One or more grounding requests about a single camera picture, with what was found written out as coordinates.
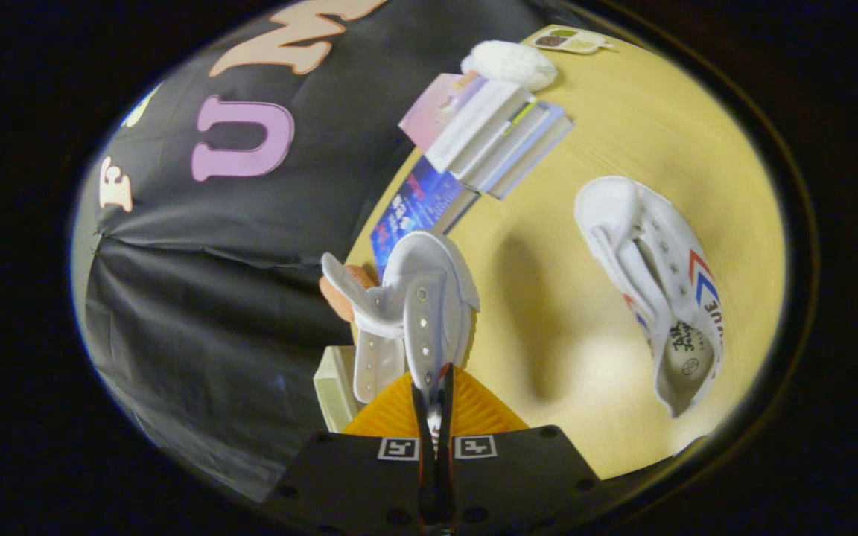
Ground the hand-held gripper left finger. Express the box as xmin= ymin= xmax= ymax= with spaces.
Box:
xmin=264 ymin=372 xmax=439 ymax=533

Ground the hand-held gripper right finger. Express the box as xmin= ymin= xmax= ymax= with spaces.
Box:
xmin=436 ymin=363 xmax=601 ymax=533

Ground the cream storage box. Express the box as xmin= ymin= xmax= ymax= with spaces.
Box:
xmin=314 ymin=346 xmax=359 ymax=433

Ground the white canvas shoe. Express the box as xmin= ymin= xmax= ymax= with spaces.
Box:
xmin=574 ymin=176 xmax=725 ymax=419
xmin=321 ymin=231 xmax=482 ymax=406

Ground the orange round object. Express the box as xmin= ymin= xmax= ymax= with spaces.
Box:
xmin=319 ymin=264 xmax=379 ymax=323

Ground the blue cover book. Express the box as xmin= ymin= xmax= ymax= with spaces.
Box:
xmin=371 ymin=156 xmax=478 ymax=276

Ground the black backdrop cloth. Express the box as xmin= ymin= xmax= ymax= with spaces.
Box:
xmin=71 ymin=0 xmax=549 ymax=503

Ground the grey blue book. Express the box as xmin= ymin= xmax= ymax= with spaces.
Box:
xmin=463 ymin=99 xmax=575 ymax=200

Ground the pink cover thick book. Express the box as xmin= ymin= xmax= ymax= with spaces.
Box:
xmin=399 ymin=72 xmax=538 ymax=176

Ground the white fluffy plush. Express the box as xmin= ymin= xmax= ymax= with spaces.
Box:
xmin=461 ymin=41 xmax=558 ymax=92

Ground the small compartment tray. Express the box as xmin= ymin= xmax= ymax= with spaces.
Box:
xmin=533 ymin=28 xmax=614 ymax=55

